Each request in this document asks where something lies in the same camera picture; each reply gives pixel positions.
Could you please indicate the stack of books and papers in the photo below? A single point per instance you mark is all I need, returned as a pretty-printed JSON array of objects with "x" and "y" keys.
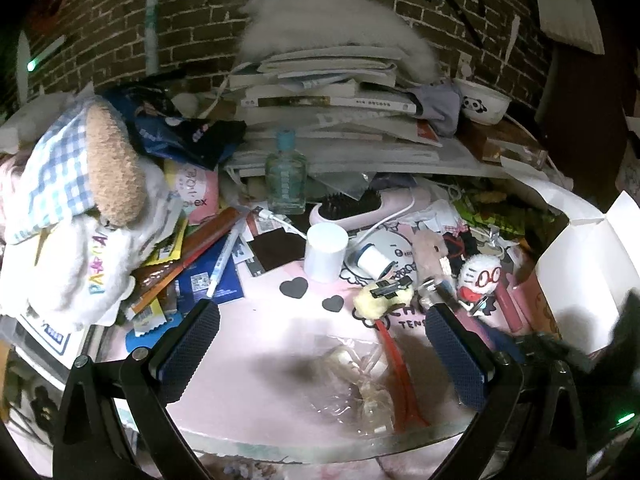
[{"x": 350, "y": 125}]

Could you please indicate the green snack packet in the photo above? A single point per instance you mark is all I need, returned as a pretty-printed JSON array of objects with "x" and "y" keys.
[{"x": 505, "y": 215}]

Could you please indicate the brown long packet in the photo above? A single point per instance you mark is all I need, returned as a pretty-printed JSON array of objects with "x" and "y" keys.
[{"x": 200, "y": 247}]

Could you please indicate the white pen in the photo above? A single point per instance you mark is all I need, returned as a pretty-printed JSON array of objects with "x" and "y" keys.
[{"x": 224, "y": 260}]

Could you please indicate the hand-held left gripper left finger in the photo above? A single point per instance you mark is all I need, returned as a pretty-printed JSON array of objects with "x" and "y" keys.
[{"x": 192, "y": 347}]

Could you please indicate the blue snack bag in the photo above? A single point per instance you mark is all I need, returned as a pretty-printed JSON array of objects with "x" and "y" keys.
[{"x": 185, "y": 132}]

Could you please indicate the clear bottle blue cap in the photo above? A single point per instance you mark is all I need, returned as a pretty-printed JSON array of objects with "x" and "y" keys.
[{"x": 285, "y": 180}]

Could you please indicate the pink tube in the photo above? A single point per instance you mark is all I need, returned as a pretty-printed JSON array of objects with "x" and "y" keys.
[{"x": 514, "y": 307}]

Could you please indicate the white device green light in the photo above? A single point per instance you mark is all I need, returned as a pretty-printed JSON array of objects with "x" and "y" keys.
[{"x": 25, "y": 70}]

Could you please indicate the yellow plush with black clip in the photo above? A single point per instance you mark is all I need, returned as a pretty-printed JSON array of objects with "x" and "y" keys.
[{"x": 380, "y": 297}]

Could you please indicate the blue zigzag-edged card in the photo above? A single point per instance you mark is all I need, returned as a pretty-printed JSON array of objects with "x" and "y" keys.
[{"x": 150, "y": 337}]

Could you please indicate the pale wall pipe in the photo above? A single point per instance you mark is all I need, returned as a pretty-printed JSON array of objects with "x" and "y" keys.
[{"x": 154, "y": 15}]

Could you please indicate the pink printed desk mat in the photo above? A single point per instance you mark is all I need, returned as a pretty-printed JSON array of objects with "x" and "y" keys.
[{"x": 280, "y": 330}]

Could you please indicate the panda print bowl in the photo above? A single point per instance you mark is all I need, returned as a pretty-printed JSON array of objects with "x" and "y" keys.
[{"x": 482, "y": 102}]

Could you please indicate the yellow packet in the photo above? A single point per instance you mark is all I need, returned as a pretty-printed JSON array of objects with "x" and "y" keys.
[{"x": 170, "y": 245}]

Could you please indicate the brown box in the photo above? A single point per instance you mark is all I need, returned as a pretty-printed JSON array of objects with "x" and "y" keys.
[{"x": 505, "y": 142}]

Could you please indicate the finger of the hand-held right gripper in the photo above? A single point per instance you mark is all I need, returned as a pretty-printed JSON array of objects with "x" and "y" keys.
[{"x": 555, "y": 347}]

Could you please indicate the white crumpled paper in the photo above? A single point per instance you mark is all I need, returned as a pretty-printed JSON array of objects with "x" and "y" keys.
[{"x": 550, "y": 195}]

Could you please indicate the clear plastic bag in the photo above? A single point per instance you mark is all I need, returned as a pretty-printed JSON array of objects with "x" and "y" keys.
[{"x": 350, "y": 380}]

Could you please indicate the red hair clip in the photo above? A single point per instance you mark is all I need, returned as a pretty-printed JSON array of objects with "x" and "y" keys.
[{"x": 402, "y": 385}]

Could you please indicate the white wall strip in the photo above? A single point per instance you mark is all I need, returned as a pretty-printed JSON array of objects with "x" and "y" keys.
[{"x": 512, "y": 37}]

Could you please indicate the small pink plush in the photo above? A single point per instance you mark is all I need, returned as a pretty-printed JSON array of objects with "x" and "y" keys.
[{"x": 430, "y": 252}]

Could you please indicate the pink tissue packet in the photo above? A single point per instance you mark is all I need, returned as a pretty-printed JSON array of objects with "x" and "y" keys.
[{"x": 197, "y": 192}]

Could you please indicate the white doll with red glasses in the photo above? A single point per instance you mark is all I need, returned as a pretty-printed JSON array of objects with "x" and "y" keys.
[{"x": 479, "y": 280}]

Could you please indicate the white thread spool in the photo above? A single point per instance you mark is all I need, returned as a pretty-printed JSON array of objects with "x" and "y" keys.
[{"x": 372, "y": 260}]

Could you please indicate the pink hairbrush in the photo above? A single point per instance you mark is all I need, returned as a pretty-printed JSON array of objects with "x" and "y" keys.
[{"x": 360, "y": 207}]

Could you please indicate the white fluffy fur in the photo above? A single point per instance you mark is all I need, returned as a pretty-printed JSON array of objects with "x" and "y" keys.
[{"x": 335, "y": 25}]

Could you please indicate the white cylinder cup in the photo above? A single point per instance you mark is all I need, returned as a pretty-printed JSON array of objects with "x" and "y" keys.
[{"x": 325, "y": 252}]

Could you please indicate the white cardboard box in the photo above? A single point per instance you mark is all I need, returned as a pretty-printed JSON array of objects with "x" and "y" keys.
[{"x": 585, "y": 270}]

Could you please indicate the grey cloth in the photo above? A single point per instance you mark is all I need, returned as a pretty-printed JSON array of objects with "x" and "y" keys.
[{"x": 440, "y": 107}]

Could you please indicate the black card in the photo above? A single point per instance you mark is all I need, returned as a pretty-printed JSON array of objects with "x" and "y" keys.
[{"x": 275, "y": 255}]

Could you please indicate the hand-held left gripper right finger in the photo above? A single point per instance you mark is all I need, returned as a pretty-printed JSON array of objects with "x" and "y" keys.
[{"x": 456, "y": 360}]

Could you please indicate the white plush toy plaid hat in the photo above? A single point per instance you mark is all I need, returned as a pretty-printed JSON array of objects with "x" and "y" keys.
[{"x": 80, "y": 210}]

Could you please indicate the white wall socket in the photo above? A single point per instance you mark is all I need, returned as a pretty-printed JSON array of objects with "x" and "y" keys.
[{"x": 465, "y": 66}]

